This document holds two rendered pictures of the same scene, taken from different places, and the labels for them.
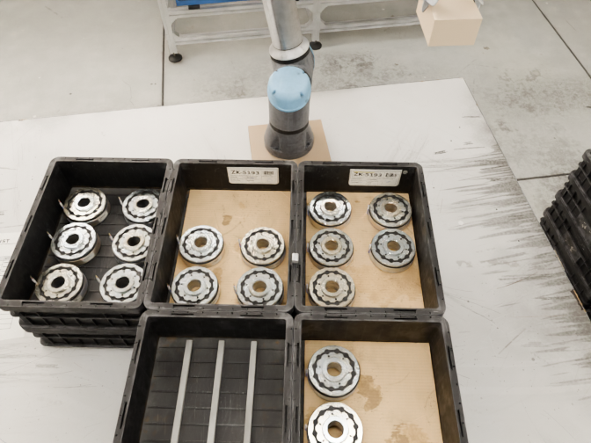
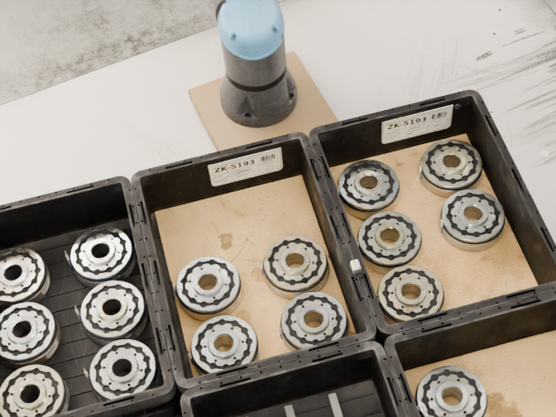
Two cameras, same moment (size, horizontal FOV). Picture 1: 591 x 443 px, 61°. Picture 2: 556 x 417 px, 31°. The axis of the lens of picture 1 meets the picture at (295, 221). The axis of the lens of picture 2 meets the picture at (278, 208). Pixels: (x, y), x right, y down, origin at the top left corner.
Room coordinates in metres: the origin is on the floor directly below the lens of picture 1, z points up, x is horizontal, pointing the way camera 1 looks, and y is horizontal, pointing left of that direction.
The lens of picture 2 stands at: (-0.20, 0.24, 2.24)
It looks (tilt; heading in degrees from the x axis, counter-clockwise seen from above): 56 degrees down; 350
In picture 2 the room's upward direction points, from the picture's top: 7 degrees counter-clockwise
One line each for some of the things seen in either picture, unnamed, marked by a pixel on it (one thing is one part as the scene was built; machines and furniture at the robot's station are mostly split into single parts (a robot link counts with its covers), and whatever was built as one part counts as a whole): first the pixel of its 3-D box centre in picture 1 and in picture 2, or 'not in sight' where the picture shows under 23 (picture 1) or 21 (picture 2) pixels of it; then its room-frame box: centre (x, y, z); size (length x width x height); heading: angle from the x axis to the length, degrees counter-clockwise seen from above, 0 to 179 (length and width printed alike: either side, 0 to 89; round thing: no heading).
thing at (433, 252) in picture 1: (364, 232); (432, 206); (0.61, -0.15, 0.92); 0.40 x 0.30 x 0.02; 179
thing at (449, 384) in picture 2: (333, 369); (452, 396); (0.33, -0.08, 0.86); 0.05 x 0.05 x 0.01
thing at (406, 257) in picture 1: (393, 247); (472, 215); (0.61, -0.23, 0.86); 0.10 x 0.10 x 0.01
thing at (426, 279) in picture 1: (361, 244); (429, 223); (0.61, -0.15, 0.87); 0.40 x 0.30 x 0.11; 179
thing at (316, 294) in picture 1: (331, 287); (410, 293); (0.51, -0.08, 0.86); 0.10 x 0.10 x 0.01
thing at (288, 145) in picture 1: (288, 129); (256, 81); (1.08, 0.02, 0.78); 0.15 x 0.15 x 0.10
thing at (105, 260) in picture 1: (100, 240); (64, 318); (0.63, 0.45, 0.87); 0.40 x 0.30 x 0.11; 179
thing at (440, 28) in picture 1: (447, 14); not in sight; (1.20, -0.40, 1.07); 0.16 x 0.12 x 0.07; 3
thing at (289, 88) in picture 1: (289, 97); (251, 35); (1.09, 0.02, 0.89); 0.13 x 0.12 x 0.14; 175
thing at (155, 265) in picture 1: (228, 229); (246, 253); (0.62, 0.15, 0.92); 0.40 x 0.30 x 0.02; 179
